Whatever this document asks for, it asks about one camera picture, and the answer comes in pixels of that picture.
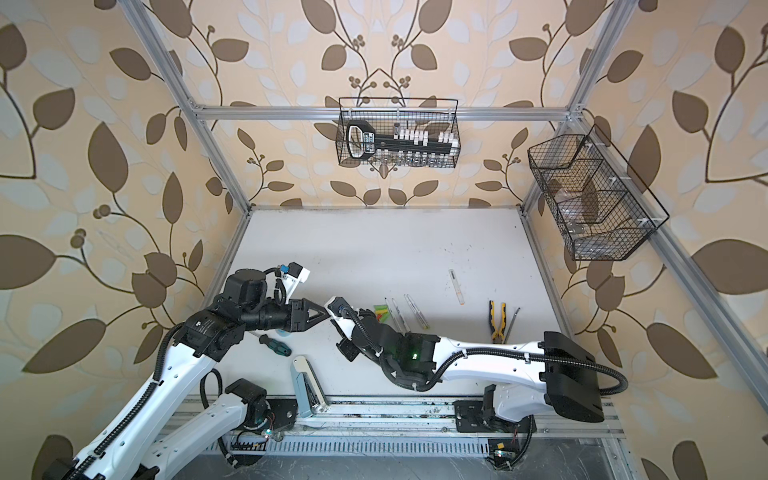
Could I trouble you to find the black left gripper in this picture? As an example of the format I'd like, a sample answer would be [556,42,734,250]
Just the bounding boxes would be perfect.
[240,294,332,334]

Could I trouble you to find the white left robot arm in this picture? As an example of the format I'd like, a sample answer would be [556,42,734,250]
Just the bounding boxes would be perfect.
[42,262,329,479]

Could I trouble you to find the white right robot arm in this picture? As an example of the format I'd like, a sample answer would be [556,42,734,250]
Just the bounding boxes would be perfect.
[326,297,629,423]

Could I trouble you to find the white marker lime end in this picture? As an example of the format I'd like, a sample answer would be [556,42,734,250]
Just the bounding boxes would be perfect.
[406,293,431,331]

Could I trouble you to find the green black screwdriver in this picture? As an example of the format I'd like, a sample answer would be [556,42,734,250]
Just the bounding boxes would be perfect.
[259,334,292,357]

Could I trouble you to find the white marker yellow end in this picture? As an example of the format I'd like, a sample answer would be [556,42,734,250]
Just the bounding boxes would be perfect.
[403,293,428,331]

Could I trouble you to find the blue white stapler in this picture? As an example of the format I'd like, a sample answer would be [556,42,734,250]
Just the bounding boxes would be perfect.
[291,355,329,418]

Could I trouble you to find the yellow black pliers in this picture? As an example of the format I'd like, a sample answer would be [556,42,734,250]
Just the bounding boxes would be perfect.
[488,300,507,344]

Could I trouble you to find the black socket holder tool set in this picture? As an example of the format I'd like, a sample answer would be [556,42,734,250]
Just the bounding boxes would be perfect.
[337,120,461,163]

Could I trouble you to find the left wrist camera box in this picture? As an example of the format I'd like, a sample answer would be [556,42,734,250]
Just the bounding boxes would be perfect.
[276,262,310,304]

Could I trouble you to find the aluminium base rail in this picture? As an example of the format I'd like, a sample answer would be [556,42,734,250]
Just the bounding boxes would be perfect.
[223,396,626,458]

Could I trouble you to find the black wire basket back wall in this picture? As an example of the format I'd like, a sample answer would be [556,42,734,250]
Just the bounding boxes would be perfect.
[335,95,461,169]

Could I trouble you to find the black wire basket wall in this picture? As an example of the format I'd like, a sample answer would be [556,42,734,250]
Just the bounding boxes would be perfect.
[527,125,670,261]
[335,95,461,169]

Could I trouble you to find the black wire basket right wall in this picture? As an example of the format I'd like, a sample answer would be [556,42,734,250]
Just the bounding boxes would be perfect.
[527,125,670,261]

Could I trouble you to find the aluminium frame corner post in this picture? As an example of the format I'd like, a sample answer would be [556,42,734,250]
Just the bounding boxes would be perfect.
[118,1,251,215]

